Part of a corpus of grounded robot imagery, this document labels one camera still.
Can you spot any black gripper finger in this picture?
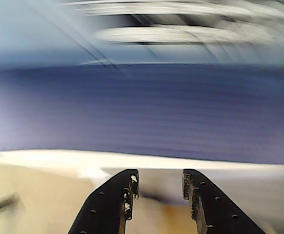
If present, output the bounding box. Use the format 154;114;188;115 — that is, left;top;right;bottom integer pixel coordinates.
182;169;266;234
67;168;140;234

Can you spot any blue panel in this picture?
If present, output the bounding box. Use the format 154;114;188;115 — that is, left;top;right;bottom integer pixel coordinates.
0;62;284;164

